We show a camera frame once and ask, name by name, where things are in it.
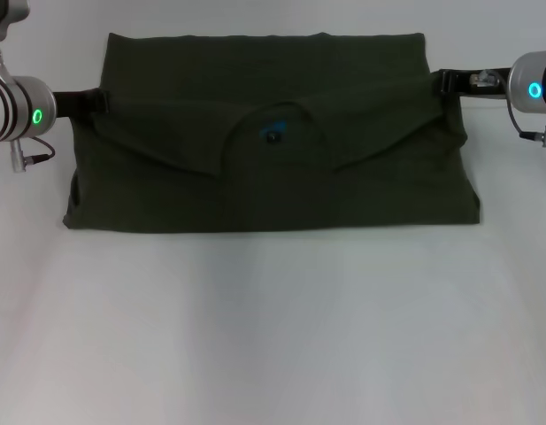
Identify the dark green FREE t-shirt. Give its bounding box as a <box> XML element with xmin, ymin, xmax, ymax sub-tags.
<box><xmin>62</xmin><ymin>31</ymin><xmax>482</xmax><ymax>234</ymax></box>

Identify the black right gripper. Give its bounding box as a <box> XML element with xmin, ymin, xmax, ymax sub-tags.
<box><xmin>438</xmin><ymin>66</ymin><xmax>512</xmax><ymax>99</ymax></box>

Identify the left arm connector cable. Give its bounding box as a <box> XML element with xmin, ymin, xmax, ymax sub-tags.
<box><xmin>9</xmin><ymin>135</ymin><xmax>56</xmax><ymax>174</ymax></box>

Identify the clear network cable plug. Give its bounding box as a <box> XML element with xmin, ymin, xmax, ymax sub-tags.
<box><xmin>469</xmin><ymin>69</ymin><xmax>499</xmax><ymax>88</ymax></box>

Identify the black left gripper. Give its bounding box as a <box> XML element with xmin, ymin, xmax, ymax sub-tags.
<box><xmin>53</xmin><ymin>88</ymin><xmax>111</xmax><ymax>120</ymax></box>

